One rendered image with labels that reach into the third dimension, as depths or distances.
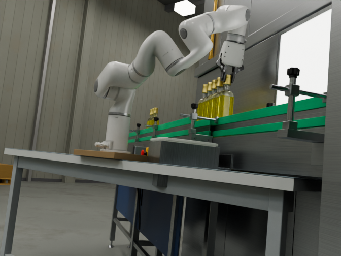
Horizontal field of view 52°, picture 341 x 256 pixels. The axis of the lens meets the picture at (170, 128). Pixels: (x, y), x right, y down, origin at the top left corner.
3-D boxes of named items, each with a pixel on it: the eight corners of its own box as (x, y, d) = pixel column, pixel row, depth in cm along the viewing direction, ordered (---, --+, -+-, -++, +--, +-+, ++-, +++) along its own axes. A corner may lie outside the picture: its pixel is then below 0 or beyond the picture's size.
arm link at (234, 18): (197, 35, 138) (227, 22, 151) (224, 37, 130) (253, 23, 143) (194, 13, 134) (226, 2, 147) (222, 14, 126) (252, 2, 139)
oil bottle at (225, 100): (231, 139, 149) (235, 90, 151) (219, 137, 147) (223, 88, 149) (225, 139, 154) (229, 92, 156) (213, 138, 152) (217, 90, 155)
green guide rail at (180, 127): (194, 134, 147) (196, 116, 148) (192, 134, 147) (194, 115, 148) (122, 144, 313) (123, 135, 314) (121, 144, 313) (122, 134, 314)
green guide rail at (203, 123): (210, 136, 149) (212, 118, 150) (208, 136, 149) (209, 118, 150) (130, 145, 316) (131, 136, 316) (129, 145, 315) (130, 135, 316)
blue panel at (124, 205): (213, 266, 151) (222, 168, 156) (175, 266, 146) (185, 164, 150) (136, 210, 302) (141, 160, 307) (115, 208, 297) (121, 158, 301)
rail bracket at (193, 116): (217, 136, 146) (219, 106, 147) (179, 131, 141) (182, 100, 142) (214, 136, 148) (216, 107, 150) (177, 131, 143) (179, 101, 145)
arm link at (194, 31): (181, 34, 143) (202, 64, 143) (145, 49, 130) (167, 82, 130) (204, 8, 130) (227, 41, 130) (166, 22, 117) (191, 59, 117)
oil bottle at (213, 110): (224, 139, 154) (228, 92, 156) (212, 138, 153) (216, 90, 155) (218, 140, 160) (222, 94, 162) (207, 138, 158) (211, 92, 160)
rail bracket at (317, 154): (332, 166, 83) (337, 73, 85) (271, 159, 78) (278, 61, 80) (317, 165, 87) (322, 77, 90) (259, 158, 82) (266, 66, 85)
